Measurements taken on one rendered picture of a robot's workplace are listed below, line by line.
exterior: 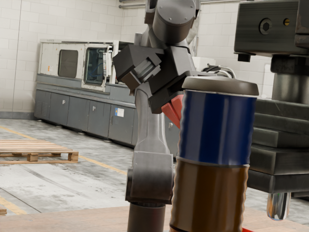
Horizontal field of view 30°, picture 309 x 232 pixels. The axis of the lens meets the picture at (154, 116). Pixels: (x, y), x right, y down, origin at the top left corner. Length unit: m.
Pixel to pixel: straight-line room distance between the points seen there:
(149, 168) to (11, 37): 11.12
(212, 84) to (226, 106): 0.01
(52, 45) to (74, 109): 1.67
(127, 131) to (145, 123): 7.97
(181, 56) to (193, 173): 0.60
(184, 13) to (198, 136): 0.57
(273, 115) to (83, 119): 9.71
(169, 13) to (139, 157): 0.26
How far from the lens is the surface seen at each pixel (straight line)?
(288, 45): 0.53
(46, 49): 11.88
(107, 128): 9.51
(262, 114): 0.55
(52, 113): 11.38
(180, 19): 0.84
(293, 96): 0.56
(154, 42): 0.91
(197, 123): 0.28
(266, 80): 9.51
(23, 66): 12.12
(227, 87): 0.28
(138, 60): 0.83
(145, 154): 0.97
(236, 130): 0.28
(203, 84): 0.28
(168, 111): 0.87
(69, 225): 1.11
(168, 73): 0.86
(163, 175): 0.95
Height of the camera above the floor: 1.20
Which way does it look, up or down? 4 degrees down
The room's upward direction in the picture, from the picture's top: 6 degrees clockwise
